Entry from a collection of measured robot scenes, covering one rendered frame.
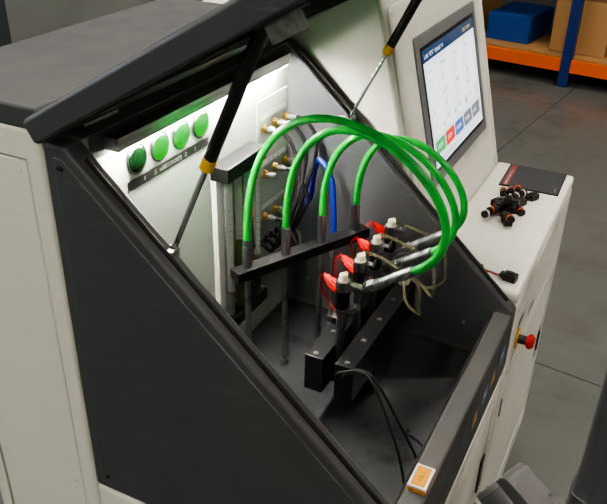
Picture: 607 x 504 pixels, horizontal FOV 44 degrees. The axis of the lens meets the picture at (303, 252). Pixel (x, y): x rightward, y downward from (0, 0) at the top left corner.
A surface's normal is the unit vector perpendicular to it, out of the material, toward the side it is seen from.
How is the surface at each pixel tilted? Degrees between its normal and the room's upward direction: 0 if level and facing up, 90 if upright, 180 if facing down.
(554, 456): 0
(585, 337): 0
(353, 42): 90
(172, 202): 90
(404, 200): 90
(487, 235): 0
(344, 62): 90
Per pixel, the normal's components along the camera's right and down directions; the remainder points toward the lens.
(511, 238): 0.02, -0.87
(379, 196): -0.45, 0.43
